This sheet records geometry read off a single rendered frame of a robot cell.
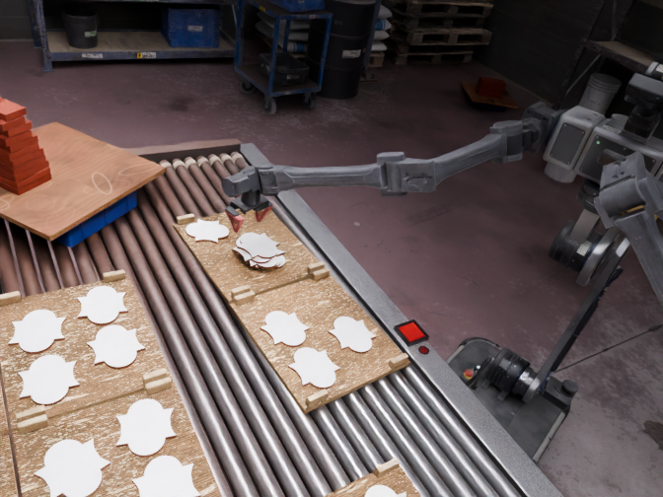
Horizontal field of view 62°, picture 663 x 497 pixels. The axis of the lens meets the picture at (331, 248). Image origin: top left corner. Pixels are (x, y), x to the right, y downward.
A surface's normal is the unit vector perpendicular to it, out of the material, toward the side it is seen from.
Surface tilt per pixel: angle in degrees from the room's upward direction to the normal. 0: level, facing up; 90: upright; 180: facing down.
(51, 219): 0
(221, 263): 0
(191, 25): 90
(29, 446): 0
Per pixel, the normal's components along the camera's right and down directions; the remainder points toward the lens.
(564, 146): -0.64, 0.38
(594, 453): 0.17, -0.78
